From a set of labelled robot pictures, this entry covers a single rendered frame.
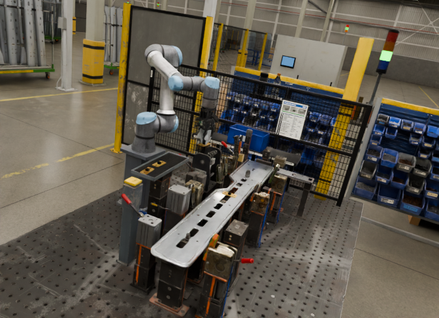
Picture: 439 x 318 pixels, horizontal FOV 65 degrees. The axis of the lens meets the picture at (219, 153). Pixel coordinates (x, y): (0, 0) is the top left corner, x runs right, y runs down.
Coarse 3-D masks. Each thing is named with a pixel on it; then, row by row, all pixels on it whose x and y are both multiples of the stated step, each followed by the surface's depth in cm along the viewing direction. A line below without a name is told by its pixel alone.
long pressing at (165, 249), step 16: (240, 176) 228; (256, 176) 232; (240, 192) 205; (208, 208) 181; (224, 208) 183; (176, 224) 161; (192, 224) 164; (208, 224) 166; (224, 224) 170; (160, 240) 147; (176, 240) 150; (192, 240) 151; (208, 240) 154; (160, 256) 138; (176, 256) 140; (192, 256) 141
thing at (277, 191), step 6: (276, 174) 232; (276, 180) 228; (282, 180) 227; (276, 186) 229; (282, 186) 227; (276, 192) 230; (282, 192) 229; (276, 198) 233; (282, 198) 232; (276, 204) 234; (270, 210) 235; (276, 210) 234; (270, 216) 236; (276, 216) 239; (270, 222) 237; (276, 222) 239
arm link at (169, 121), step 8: (168, 48) 204; (176, 48) 209; (168, 56) 204; (176, 56) 207; (176, 64) 210; (168, 88) 211; (160, 96) 215; (168, 96) 213; (160, 104) 216; (168, 104) 214; (160, 112) 214; (168, 112) 214; (168, 120) 215; (176, 120) 219; (168, 128) 217; (176, 128) 221
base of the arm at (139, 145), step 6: (138, 138) 210; (144, 138) 210; (150, 138) 212; (132, 144) 215; (138, 144) 210; (144, 144) 211; (150, 144) 212; (138, 150) 211; (144, 150) 211; (150, 150) 213
